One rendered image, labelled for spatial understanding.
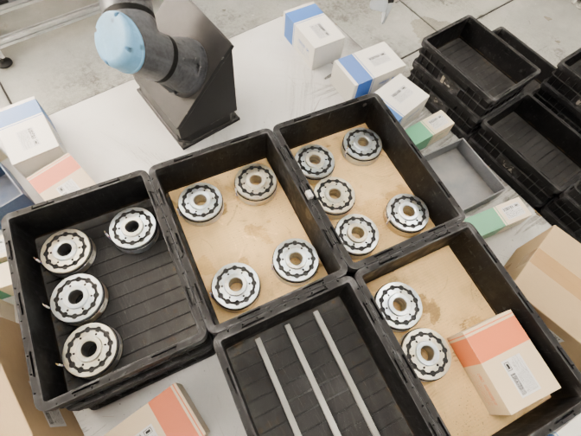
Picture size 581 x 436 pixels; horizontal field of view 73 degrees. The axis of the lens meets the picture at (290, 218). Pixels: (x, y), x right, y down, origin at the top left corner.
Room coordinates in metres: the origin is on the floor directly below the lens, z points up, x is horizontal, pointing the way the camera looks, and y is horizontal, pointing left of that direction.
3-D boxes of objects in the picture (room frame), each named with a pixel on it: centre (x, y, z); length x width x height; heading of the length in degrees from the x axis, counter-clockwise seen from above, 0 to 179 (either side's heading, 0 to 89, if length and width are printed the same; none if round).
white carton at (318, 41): (1.17, 0.02, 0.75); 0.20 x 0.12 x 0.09; 38
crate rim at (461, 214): (0.52, -0.15, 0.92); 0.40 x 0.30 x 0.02; 33
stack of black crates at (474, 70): (1.39, -0.67, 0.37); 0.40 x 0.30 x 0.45; 44
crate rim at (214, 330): (0.35, 0.10, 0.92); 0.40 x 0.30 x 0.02; 33
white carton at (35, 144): (0.59, 0.75, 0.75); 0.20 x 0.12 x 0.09; 41
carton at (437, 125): (0.80, -0.35, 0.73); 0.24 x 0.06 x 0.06; 131
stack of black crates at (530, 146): (1.11, -0.95, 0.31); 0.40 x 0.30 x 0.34; 44
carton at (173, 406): (-0.07, 0.20, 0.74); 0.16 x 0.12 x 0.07; 135
